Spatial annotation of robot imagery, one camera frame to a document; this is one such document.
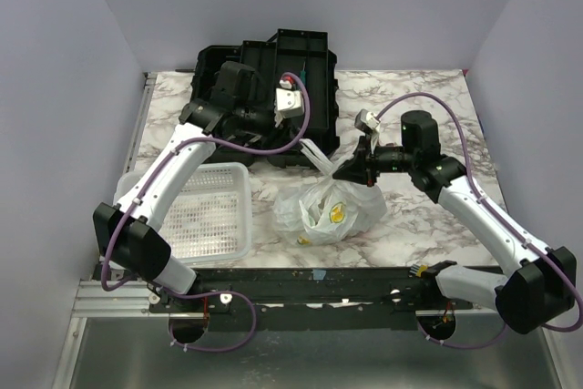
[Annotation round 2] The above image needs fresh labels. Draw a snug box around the green handled screwdriver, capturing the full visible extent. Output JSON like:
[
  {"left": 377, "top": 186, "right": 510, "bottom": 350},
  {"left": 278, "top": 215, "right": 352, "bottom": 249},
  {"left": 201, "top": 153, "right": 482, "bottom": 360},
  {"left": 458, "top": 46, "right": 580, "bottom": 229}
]
[{"left": 299, "top": 58, "right": 307, "bottom": 93}]

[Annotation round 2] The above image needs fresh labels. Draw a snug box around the black plastic toolbox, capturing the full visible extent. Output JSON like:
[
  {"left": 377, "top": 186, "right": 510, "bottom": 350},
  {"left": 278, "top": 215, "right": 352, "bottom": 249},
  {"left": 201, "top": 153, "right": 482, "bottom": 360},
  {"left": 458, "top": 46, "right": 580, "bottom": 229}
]
[{"left": 179, "top": 29, "right": 340, "bottom": 156}]

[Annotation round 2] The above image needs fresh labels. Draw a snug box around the white perforated plastic basket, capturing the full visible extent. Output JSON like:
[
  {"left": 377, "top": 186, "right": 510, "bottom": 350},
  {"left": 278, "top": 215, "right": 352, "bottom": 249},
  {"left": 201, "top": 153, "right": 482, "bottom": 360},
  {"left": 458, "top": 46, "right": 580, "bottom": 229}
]
[{"left": 131, "top": 162, "right": 252, "bottom": 265}]

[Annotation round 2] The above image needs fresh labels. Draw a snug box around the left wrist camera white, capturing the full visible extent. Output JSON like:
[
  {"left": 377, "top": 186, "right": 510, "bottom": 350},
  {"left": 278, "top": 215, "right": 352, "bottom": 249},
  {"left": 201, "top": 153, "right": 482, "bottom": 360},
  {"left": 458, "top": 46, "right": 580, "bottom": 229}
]
[{"left": 274, "top": 76, "right": 304, "bottom": 127}]

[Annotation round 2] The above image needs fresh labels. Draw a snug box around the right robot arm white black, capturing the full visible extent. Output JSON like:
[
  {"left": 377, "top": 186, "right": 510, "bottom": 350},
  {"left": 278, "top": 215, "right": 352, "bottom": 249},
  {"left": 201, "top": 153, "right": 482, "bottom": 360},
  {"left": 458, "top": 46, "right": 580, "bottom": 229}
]
[{"left": 333, "top": 110, "right": 577, "bottom": 334}]

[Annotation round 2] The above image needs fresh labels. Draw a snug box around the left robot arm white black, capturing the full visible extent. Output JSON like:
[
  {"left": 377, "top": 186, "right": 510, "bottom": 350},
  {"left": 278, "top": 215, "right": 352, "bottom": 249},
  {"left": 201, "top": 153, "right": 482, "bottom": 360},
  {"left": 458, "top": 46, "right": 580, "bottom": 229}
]
[{"left": 93, "top": 71, "right": 312, "bottom": 312}]

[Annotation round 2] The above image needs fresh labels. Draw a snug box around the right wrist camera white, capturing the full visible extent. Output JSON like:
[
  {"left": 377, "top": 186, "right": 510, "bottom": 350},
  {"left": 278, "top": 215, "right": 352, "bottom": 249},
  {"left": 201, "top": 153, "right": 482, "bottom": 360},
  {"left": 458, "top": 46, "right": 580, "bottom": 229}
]
[{"left": 354, "top": 108, "right": 380, "bottom": 151}]

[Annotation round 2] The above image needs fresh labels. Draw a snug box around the white plastic bag lemon print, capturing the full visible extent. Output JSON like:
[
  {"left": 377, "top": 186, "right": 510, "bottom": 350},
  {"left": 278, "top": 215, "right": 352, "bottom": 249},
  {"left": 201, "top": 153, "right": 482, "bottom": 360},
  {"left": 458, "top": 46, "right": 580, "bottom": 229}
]
[{"left": 273, "top": 138, "right": 388, "bottom": 246}]

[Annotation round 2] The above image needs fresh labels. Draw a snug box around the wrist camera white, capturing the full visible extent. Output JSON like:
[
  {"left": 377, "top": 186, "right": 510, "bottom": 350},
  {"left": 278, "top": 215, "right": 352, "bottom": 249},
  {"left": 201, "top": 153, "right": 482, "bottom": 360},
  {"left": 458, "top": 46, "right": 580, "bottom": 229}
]
[
  {"left": 274, "top": 76, "right": 304, "bottom": 127},
  {"left": 354, "top": 108, "right": 380, "bottom": 151}
]

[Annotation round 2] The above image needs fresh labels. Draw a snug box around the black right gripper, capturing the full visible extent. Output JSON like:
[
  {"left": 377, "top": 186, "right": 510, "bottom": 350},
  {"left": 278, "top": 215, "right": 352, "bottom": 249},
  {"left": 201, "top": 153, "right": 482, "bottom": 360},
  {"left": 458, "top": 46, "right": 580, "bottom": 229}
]
[{"left": 333, "top": 134, "right": 417, "bottom": 188}]

